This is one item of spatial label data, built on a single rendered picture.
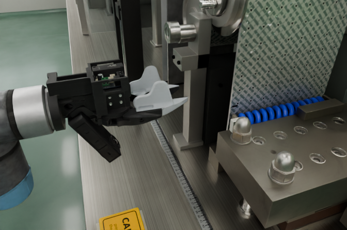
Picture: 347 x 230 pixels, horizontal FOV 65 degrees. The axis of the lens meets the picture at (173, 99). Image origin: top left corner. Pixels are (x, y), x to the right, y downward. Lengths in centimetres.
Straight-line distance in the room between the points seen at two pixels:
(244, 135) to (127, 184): 26
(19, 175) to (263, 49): 45
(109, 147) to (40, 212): 137
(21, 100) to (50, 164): 166
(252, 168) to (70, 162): 169
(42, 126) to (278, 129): 40
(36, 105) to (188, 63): 28
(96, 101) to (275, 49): 33
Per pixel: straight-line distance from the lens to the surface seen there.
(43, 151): 220
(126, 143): 68
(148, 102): 44
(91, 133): 45
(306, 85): 63
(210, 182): 59
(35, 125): 43
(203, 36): 53
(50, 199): 186
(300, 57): 58
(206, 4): 48
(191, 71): 56
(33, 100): 42
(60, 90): 42
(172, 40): 52
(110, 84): 42
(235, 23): 48
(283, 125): 56
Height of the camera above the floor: 134
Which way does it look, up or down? 32 degrees down
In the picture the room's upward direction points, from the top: straight up
